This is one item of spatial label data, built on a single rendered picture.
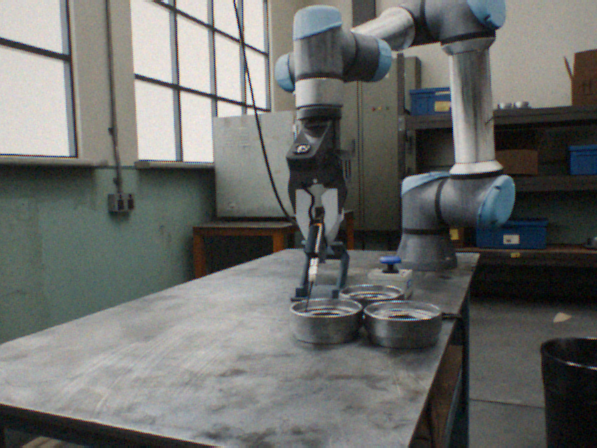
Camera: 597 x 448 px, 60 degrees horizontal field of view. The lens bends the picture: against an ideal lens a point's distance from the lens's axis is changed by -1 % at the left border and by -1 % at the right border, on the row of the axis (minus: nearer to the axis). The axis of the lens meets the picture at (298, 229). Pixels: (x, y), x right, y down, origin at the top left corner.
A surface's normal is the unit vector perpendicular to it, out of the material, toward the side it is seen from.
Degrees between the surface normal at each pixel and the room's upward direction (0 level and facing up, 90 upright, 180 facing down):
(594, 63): 92
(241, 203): 90
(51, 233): 90
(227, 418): 0
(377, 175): 90
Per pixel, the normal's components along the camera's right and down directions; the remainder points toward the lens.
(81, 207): 0.93, 0.01
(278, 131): -0.38, 0.10
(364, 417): -0.03, -1.00
